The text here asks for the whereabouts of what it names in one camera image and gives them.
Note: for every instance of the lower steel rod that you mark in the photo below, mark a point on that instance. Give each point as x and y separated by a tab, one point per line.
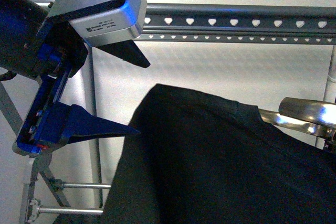
66	210

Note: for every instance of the upper steel rod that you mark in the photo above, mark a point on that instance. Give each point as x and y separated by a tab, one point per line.
85	185

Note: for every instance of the grey metal rack frame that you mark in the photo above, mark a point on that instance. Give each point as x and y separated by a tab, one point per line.
188	22

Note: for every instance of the black printed t-shirt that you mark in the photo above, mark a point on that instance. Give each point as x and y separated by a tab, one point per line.
200	158

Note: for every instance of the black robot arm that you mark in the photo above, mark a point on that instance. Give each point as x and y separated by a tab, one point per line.
24	30

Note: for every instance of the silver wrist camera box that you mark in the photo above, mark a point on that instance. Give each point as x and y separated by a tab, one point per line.
101	22

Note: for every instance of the steel rod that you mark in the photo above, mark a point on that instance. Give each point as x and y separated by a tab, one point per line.
66	210
85	185

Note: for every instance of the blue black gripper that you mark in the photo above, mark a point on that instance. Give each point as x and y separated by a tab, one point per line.
50	124

